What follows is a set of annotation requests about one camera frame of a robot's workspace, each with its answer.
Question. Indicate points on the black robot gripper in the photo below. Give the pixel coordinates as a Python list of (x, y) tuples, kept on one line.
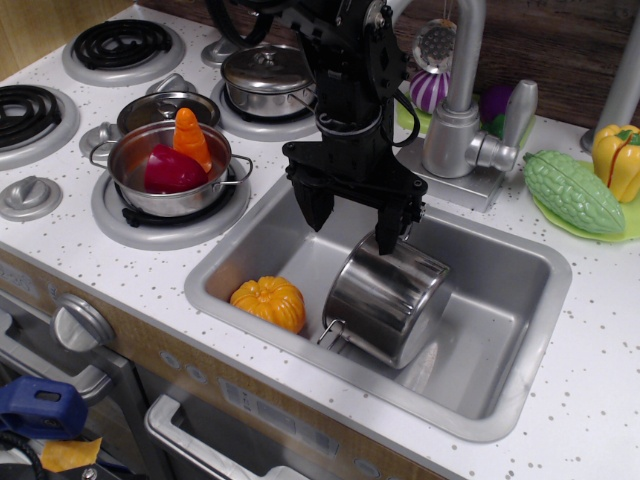
[(359, 165)]

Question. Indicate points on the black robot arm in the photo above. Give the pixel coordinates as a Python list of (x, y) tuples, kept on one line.
[(353, 56)]

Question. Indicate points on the steel pot with lid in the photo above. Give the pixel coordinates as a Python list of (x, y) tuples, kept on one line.
[(269, 81)]

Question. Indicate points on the grey sink basin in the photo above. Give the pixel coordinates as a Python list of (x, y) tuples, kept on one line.
[(502, 299)]

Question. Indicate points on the steel pot with vegetables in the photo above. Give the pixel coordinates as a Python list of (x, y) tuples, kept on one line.
[(127, 162)]

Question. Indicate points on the silver toy faucet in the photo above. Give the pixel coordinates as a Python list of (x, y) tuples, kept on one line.
[(461, 163)]

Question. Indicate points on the back right stove burner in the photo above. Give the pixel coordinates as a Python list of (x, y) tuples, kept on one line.
[(278, 129)]

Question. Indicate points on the stove burner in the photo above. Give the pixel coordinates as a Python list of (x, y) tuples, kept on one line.
[(122, 53), (36, 121), (278, 129), (107, 207)]

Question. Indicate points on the orange toy pumpkin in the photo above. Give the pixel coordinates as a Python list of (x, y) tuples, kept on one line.
[(273, 299)]

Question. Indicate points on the purple white striped toy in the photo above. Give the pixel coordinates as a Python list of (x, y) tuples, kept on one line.
[(427, 90)]

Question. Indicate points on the purple toy eggplant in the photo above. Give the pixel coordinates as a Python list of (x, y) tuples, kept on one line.
[(493, 102)]

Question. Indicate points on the orange toy carrot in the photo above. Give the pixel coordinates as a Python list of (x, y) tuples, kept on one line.
[(189, 139)]

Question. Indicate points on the front stove burner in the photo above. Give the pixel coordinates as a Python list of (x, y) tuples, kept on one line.
[(107, 207)]

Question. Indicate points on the red toy pepper piece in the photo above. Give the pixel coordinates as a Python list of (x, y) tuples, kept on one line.
[(169, 171)]

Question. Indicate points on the silver stove knob back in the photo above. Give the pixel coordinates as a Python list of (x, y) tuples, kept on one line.
[(214, 54)]

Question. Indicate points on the silver stove knob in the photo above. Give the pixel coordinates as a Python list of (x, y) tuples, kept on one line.
[(30, 198), (214, 54), (97, 143)]

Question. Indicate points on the green toy bitter gourd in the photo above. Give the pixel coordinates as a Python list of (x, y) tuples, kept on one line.
[(572, 192)]

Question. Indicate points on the steel pan lid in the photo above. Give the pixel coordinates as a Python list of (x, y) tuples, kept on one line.
[(162, 106)]

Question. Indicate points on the silver stove knob middle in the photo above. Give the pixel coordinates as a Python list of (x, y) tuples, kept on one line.
[(97, 143)]

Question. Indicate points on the yellow toy bell pepper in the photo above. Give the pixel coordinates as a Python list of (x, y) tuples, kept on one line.
[(615, 155)]

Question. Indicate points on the back left stove burner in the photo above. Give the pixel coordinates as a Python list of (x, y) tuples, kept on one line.
[(122, 53)]

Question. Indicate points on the grey vertical pole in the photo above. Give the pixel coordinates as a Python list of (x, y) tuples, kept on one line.
[(623, 96)]

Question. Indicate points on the silver oven dial knob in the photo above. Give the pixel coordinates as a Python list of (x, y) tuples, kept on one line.
[(77, 326)]

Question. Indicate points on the silver stove knob front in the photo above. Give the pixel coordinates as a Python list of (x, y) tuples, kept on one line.
[(30, 198)]

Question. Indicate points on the far left stove burner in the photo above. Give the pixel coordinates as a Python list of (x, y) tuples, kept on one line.
[(36, 121)]

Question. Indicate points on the yellow tape piece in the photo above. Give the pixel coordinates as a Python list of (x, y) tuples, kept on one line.
[(62, 455)]

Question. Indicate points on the dishwasher door handle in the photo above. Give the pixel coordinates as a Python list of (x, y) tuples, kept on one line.
[(159, 424)]

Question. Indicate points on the silver oven door handle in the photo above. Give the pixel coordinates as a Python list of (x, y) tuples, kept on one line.
[(28, 349)]

